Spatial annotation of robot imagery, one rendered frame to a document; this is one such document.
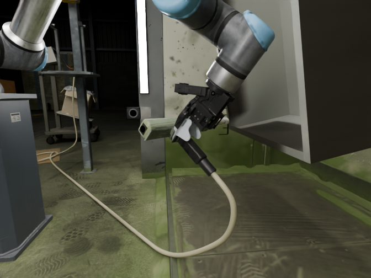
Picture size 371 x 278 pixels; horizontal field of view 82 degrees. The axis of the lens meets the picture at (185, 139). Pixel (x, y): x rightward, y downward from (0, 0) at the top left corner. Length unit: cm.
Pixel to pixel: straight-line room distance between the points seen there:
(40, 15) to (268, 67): 102
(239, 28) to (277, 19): 77
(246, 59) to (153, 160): 127
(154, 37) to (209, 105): 112
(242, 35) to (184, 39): 114
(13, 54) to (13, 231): 72
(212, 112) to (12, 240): 94
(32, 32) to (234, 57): 85
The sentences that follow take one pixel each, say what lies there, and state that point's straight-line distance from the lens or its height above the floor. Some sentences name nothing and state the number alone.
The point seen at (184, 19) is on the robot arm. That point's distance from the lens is 48.
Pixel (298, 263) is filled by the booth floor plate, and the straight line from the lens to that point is 97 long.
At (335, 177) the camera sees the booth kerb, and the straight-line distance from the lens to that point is 173.
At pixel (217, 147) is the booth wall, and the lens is 170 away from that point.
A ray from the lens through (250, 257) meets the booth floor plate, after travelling 94.
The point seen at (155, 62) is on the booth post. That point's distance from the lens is 161.
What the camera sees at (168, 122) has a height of 56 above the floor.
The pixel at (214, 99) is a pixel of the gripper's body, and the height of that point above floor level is 62.
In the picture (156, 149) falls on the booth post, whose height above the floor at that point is 23.
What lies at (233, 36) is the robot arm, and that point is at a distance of 54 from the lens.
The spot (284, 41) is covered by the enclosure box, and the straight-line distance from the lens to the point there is 128.
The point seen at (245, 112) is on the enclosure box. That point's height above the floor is 55.
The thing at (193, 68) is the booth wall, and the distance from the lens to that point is 162.
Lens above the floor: 63
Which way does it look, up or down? 11 degrees down
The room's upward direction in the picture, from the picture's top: straight up
